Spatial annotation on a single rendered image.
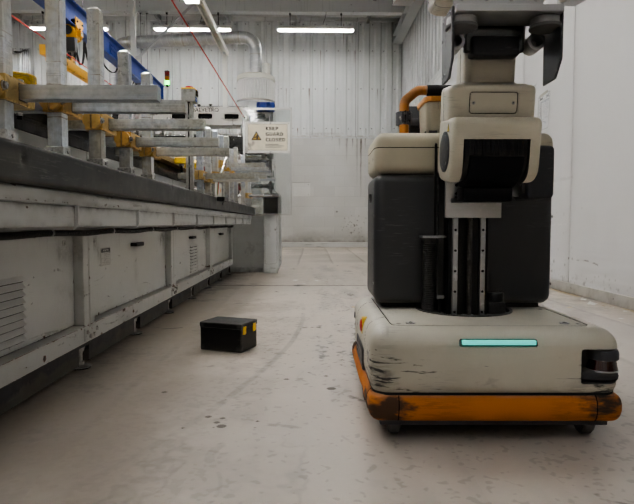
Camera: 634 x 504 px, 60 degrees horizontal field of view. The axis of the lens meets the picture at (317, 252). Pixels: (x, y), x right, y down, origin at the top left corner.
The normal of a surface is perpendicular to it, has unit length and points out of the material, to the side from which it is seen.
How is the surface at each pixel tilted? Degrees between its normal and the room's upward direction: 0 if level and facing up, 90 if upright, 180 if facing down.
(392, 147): 90
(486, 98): 98
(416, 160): 90
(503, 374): 90
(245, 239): 90
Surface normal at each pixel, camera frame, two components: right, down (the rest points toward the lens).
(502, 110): 0.00, 0.19
